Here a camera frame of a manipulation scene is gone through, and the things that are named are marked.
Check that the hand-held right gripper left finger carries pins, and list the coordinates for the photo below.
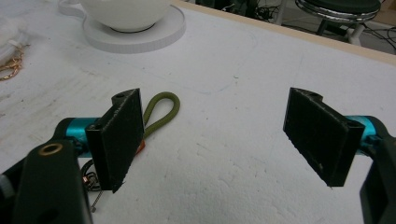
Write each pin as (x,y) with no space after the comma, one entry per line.
(118,137)

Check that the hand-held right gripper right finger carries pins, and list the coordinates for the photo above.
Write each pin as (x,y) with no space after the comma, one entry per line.
(320,133)

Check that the white round saucer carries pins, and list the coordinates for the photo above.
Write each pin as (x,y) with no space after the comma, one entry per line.
(140,39)

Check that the chrome stool with black seat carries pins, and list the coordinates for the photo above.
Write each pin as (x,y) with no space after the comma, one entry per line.
(339,12)

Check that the white cup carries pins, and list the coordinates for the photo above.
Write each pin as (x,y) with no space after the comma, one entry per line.
(124,14)

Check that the white cloth pouch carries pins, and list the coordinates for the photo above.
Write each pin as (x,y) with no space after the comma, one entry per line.
(9,35)

